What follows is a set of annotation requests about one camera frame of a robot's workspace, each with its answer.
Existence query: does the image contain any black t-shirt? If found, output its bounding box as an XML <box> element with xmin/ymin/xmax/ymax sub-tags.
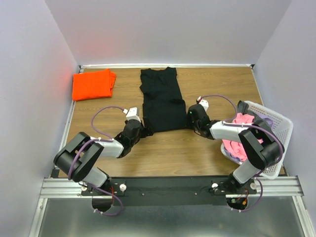
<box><xmin>140</xmin><ymin>67</ymin><xmax>187</xmax><ymax>133</ymax></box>

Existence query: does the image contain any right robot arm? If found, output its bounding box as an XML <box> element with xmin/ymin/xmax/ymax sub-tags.
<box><xmin>187</xmin><ymin>104</ymin><xmax>285</xmax><ymax>194</ymax></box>

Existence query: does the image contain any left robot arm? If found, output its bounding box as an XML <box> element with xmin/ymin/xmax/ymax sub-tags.
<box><xmin>53</xmin><ymin>119</ymin><xmax>154</xmax><ymax>195</ymax></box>

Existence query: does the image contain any dark grey t-shirt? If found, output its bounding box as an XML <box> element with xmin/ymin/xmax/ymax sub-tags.
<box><xmin>237</xmin><ymin>100</ymin><xmax>257</xmax><ymax>117</ymax></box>

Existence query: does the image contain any pink t-shirt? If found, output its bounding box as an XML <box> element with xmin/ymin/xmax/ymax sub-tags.
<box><xmin>222</xmin><ymin>113</ymin><xmax>255</xmax><ymax>162</ymax></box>

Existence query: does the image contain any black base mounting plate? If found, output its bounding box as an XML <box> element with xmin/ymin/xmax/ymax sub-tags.
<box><xmin>81</xmin><ymin>176</ymin><xmax>257</xmax><ymax>213</ymax></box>

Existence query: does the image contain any folded orange t-shirt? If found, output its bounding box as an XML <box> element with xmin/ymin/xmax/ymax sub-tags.
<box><xmin>72</xmin><ymin>69</ymin><xmax>117</xmax><ymax>101</ymax></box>

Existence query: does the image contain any white plastic laundry basket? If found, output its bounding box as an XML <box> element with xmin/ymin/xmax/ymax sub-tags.
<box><xmin>219</xmin><ymin>100</ymin><xmax>294</xmax><ymax>180</ymax></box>

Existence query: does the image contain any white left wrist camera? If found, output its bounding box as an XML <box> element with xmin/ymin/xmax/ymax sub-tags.
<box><xmin>126</xmin><ymin>107</ymin><xmax>141</xmax><ymax>122</ymax></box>

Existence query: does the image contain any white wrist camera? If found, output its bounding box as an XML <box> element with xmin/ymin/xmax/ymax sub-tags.
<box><xmin>126</xmin><ymin>107</ymin><xmax>141</xmax><ymax>122</ymax></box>
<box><xmin>197</xmin><ymin>97</ymin><xmax>209</xmax><ymax>112</ymax></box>

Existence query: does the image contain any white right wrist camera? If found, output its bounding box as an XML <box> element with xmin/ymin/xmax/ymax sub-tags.
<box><xmin>197</xmin><ymin>97</ymin><xmax>209</xmax><ymax>112</ymax></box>

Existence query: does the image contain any aluminium frame rail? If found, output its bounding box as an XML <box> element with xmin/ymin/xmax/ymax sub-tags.
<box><xmin>39</xmin><ymin>176</ymin><xmax>304</xmax><ymax>198</ymax></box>

